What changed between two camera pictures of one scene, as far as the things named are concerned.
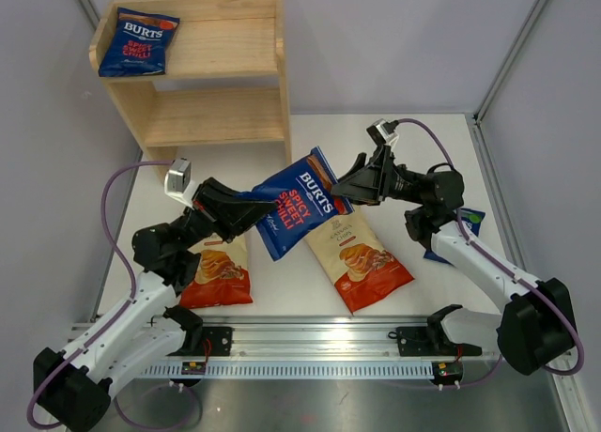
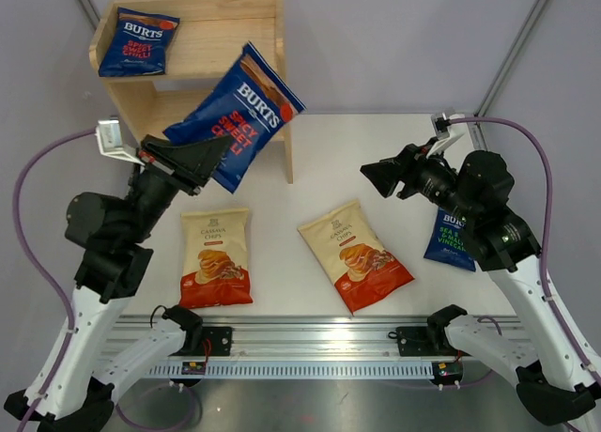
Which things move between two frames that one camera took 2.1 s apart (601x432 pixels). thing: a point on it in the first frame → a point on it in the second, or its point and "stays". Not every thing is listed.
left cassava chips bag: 222,276 stays
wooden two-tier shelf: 225,78 stays
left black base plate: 215,342 stays
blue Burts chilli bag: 140,44 stays
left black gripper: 213,205 → 199,160
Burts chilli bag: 303,199 → 250,104
